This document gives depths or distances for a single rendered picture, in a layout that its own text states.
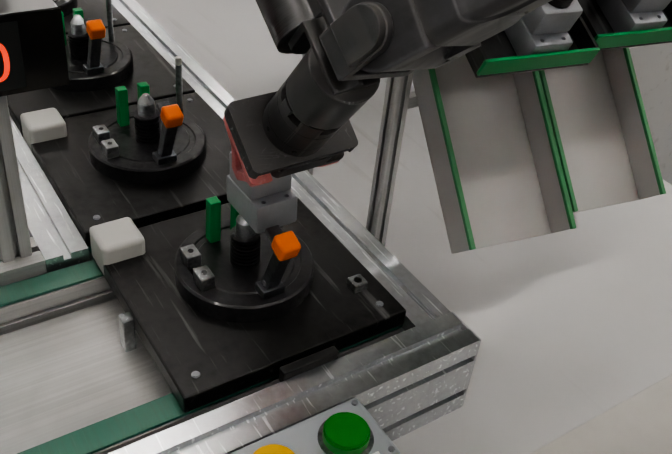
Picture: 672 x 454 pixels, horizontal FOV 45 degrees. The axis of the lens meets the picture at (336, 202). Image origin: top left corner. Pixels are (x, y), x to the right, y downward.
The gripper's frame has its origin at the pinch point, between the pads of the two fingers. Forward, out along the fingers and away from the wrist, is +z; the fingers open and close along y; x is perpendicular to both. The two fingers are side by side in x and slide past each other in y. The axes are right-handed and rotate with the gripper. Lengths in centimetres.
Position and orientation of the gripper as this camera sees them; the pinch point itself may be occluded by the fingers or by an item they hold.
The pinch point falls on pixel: (261, 163)
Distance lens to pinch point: 75.6
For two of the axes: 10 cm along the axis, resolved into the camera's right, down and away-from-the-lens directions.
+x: 3.8, 9.1, -1.6
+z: -3.9, 3.2, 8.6
